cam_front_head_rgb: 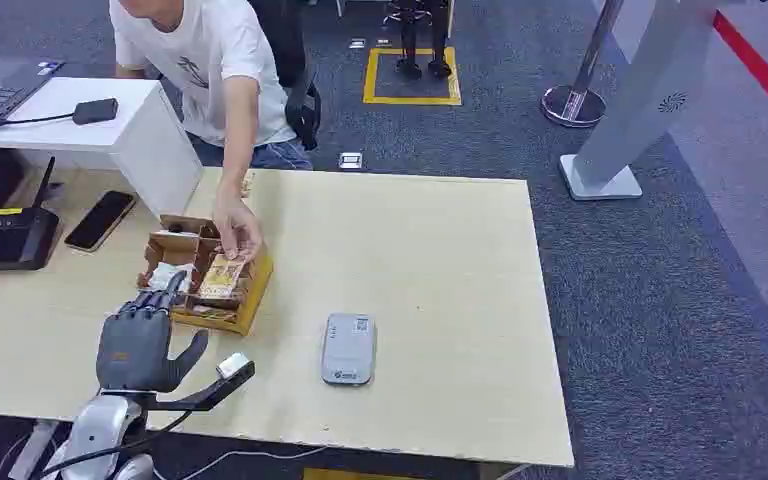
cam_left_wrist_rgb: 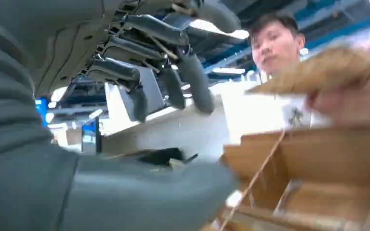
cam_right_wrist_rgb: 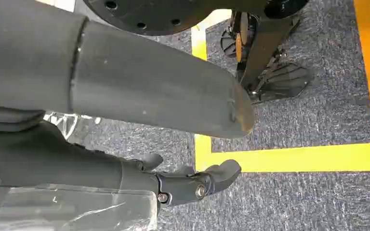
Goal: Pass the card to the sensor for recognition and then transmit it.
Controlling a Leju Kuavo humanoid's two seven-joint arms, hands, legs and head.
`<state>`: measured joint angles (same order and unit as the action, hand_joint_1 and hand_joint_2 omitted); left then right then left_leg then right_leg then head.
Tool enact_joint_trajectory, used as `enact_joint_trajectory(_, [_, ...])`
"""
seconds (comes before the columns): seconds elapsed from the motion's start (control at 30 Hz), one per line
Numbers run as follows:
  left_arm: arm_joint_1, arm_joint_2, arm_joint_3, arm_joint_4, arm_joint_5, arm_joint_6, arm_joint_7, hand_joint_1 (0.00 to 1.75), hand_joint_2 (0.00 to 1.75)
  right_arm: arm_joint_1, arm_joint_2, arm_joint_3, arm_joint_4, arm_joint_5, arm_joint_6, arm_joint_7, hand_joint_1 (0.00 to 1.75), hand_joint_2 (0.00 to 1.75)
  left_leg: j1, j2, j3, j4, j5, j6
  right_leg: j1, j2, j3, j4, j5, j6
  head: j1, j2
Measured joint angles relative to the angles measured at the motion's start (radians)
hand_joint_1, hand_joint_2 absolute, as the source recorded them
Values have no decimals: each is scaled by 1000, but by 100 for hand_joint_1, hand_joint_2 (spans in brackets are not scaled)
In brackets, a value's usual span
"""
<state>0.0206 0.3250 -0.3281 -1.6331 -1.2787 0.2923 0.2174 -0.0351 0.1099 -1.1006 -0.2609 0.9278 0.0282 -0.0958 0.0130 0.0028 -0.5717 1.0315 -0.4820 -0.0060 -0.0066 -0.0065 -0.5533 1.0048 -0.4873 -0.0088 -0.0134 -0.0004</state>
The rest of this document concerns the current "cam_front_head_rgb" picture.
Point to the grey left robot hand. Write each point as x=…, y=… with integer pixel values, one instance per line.
x=133, y=348

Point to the yellow printed card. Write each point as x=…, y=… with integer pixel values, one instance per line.
x=220, y=278

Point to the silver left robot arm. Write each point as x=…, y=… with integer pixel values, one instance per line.
x=96, y=430

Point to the white printed card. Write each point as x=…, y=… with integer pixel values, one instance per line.
x=165, y=275

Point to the brown printed card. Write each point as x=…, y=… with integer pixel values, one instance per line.
x=212, y=312

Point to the wooden card box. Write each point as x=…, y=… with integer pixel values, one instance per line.
x=251, y=298

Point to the black smartphone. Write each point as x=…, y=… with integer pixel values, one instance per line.
x=99, y=220

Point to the person's hand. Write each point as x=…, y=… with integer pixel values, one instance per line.
x=237, y=228

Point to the black router with antenna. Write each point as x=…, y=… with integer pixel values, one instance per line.
x=6, y=238

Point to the grey card reader device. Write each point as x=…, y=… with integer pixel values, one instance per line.
x=348, y=349

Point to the black power adapter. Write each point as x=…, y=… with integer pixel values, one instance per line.
x=95, y=111

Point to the person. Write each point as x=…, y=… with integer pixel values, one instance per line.
x=212, y=66

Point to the black office chair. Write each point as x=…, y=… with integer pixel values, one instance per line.
x=291, y=73

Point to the small silver floor socket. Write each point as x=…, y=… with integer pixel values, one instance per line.
x=357, y=43
x=382, y=42

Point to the black robot legs on stand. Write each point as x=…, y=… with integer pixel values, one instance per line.
x=417, y=40

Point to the white floor stand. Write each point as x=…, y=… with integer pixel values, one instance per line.
x=629, y=119

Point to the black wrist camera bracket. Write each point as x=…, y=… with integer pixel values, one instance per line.
x=205, y=397

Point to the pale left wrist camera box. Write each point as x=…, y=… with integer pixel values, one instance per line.
x=233, y=365

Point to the yellow floor tape frame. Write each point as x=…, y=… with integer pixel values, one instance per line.
x=371, y=79
x=344, y=474

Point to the chrome stanchion post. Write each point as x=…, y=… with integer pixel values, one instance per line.
x=576, y=99

